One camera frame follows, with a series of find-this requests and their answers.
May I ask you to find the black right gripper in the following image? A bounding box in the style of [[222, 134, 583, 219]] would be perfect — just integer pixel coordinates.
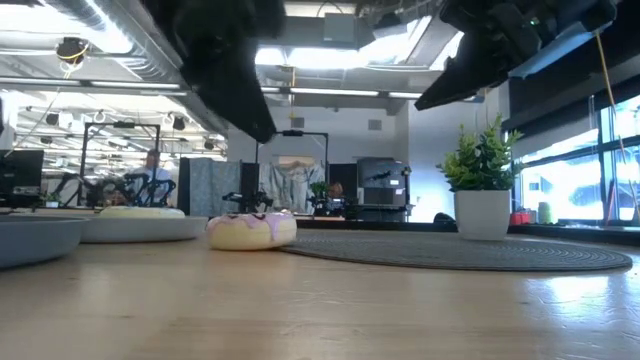
[[413, 0, 621, 112]]

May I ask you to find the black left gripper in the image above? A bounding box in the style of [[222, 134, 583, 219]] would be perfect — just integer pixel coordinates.
[[142, 0, 287, 145]]

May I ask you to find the pink iced donut chocolate drizzle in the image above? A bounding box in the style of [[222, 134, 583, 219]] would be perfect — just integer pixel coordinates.
[[206, 212, 298, 252]]

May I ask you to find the white iced donut chocolate drizzle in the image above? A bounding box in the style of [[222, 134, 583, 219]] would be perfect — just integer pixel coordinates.
[[98, 205, 187, 220]]

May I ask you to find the grey partition panel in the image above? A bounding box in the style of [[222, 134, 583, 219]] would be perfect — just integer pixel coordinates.
[[177, 156, 243, 218]]

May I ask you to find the ceiling light strip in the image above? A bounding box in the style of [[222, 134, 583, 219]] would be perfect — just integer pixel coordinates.
[[259, 85, 424, 101], [0, 77, 190, 98]]

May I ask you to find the draped grey cloth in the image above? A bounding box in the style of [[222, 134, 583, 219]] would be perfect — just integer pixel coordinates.
[[258, 159, 327, 215]]

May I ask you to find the black cabinet machine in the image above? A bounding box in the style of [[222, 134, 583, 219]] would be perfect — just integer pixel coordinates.
[[355, 156, 414, 223]]

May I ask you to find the green plant in white pot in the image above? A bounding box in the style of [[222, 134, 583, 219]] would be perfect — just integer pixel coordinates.
[[436, 113, 526, 242]]

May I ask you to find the light grey round plate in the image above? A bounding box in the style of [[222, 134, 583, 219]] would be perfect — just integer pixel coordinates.
[[79, 215, 209, 245]]

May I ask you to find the black ceiling fixture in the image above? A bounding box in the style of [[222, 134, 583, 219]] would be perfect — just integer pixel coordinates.
[[55, 36, 92, 67]]

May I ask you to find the grey round woven mat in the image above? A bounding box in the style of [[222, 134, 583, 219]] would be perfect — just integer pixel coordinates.
[[279, 228, 634, 272]]

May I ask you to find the black monitor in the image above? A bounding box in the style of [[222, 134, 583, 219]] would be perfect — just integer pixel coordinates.
[[0, 149, 46, 209]]

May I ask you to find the grey bowl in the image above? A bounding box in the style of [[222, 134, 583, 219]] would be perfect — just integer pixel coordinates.
[[0, 214, 90, 270]]

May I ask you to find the black gantry frame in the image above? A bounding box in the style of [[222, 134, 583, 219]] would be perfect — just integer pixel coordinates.
[[254, 129, 331, 201], [79, 121, 163, 208]]

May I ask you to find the silver ventilation duct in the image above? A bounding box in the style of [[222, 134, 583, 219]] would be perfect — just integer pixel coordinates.
[[44, 0, 230, 137]]

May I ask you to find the yellow hanging cable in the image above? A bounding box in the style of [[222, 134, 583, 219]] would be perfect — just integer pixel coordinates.
[[593, 30, 640, 222]]

